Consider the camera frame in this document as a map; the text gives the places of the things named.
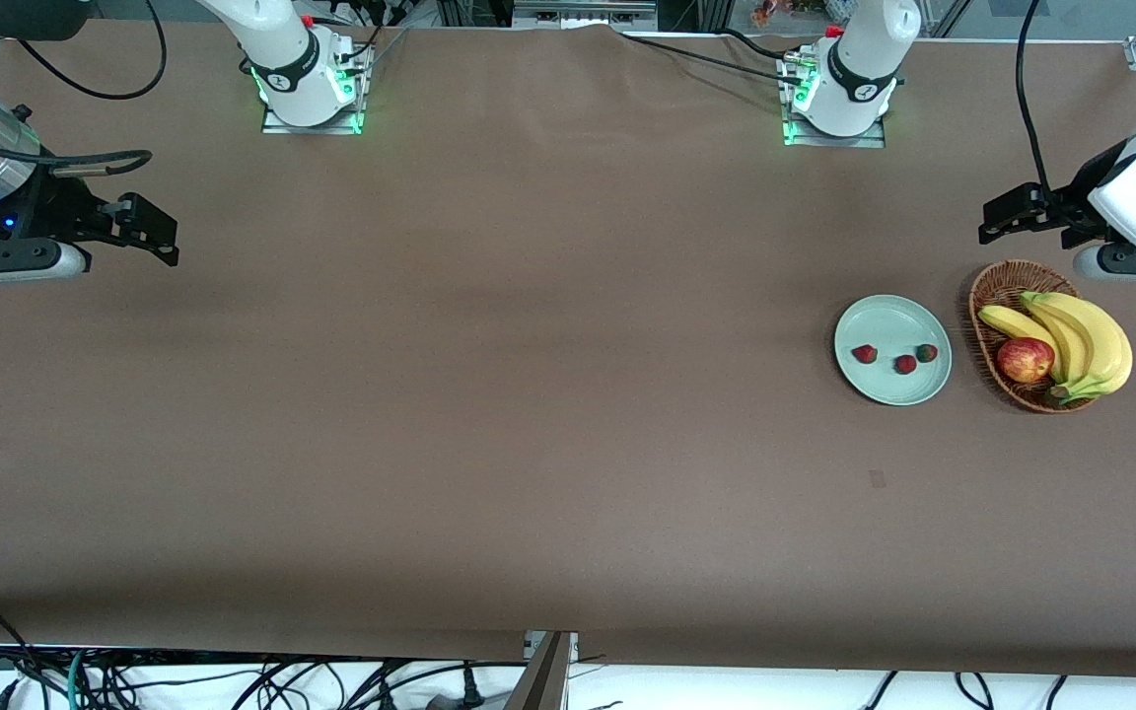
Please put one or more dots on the red apple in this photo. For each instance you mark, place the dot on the red apple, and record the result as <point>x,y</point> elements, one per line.
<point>1025,360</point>

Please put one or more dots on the grey metal box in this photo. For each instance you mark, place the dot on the grey metal box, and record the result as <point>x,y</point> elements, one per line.
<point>583,15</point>

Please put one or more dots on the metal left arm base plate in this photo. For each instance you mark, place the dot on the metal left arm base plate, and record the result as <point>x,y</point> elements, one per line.
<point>864,141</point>

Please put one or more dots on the large yellow banana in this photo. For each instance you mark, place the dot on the large yellow banana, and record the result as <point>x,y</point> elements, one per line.
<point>1110,345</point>

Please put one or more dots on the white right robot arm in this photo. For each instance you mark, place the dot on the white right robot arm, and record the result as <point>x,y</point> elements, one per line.
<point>282,49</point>

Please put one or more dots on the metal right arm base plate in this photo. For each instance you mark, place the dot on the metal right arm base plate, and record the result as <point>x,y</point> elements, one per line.
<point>331,126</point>

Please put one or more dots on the medium yellow banana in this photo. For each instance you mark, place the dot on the medium yellow banana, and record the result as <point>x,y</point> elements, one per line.
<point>1071,340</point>

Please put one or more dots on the brown wicker basket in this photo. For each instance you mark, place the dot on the brown wicker basket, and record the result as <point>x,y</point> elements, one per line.
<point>1022,394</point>

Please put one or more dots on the small red toy strawberry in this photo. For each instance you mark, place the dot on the small red toy strawberry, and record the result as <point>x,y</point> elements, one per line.
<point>926,352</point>
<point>864,353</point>
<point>905,364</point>

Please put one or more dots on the brown table cover mat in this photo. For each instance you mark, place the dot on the brown table cover mat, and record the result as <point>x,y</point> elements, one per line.
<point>529,493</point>

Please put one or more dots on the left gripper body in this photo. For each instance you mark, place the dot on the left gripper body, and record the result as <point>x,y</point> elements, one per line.
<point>1074,202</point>

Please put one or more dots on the pale green round plate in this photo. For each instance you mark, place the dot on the pale green round plate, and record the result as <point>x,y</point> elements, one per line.
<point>893,385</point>

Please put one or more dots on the aluminium frame post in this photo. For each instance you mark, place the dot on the aluminium frame post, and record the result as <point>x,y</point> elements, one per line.
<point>540,680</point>

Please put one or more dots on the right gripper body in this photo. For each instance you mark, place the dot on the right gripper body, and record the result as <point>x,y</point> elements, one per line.
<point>53,209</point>

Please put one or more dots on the small yellow banana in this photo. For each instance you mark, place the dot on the small yellow banana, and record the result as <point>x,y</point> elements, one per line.
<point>1012,323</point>

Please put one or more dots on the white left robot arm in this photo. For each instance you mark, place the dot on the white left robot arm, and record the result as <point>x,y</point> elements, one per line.
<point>859,59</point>

